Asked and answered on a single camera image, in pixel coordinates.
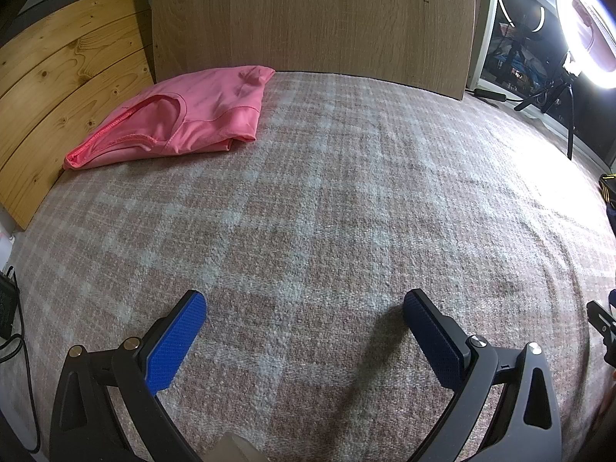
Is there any black cable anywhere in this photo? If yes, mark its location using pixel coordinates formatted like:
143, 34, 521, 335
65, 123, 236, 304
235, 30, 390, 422
0, 298, 43, 454

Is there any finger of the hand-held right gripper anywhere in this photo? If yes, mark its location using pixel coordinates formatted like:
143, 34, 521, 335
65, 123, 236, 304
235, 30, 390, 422
586, 300, 616, 347

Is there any pine wood board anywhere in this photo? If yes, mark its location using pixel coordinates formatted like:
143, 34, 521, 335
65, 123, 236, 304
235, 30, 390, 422
0, 0, 156, 231

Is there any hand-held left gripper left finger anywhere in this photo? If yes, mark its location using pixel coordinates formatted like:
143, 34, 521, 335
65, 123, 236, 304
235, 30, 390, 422
48, 290, 208, 462

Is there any black tripod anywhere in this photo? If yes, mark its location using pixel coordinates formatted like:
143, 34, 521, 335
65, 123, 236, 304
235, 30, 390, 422
514, 55, 578, 161

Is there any white window frame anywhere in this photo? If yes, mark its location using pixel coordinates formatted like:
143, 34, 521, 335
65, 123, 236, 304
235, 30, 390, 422
464, 0, 616, 164

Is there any black power adapter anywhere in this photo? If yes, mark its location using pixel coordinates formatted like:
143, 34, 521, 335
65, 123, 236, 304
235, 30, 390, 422
474, 87, 523, 103

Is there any plaid blanket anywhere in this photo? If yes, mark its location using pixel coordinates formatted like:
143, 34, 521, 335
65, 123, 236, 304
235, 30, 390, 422
10, 71, 616, 462

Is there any black charger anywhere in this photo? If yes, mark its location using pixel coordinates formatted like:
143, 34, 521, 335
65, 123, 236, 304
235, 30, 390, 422
0, 272, 20, 340

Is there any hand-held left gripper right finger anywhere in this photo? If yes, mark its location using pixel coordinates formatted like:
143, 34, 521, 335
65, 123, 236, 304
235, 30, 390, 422
403, 289, 564, 462

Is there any ring light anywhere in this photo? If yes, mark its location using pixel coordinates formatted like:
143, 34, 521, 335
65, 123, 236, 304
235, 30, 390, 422
555, 0, 616, 90

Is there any pink folded garment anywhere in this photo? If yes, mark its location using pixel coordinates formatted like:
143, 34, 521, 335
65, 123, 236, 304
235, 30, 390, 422
64, 65, 276, 171

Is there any light oak board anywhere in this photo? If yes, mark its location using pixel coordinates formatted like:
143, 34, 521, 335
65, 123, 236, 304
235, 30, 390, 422
151, 0, 477, 103

